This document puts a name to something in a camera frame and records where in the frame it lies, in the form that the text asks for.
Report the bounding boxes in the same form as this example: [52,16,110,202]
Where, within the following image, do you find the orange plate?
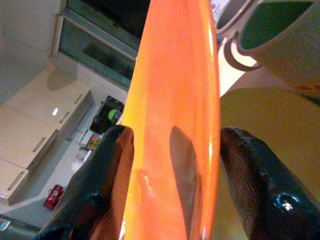
[121,0,222,240]

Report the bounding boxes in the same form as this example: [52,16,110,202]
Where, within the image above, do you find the grey cup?
[214,0,254,35]

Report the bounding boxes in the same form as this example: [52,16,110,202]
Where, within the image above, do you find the small red object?
[43,184,65,210]

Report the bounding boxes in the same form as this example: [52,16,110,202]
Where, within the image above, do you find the yellow plate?
[216,86,320,240]

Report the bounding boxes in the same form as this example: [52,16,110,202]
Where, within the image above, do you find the black kitchen appliance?
[89,95,125,135]

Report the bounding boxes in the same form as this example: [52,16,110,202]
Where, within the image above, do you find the cream kitchen cabinets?
[0,69,94,206]

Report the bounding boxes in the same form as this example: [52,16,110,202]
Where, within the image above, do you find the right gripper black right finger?
[219,127,320,240]

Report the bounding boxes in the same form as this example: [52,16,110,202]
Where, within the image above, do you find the window with white frame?
[51,0,141,88]

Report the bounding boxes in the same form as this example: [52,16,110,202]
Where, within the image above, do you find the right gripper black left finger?
[33,124,135,240]

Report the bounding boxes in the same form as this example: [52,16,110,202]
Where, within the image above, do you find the white mug with green inside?
[223,0,320,106]

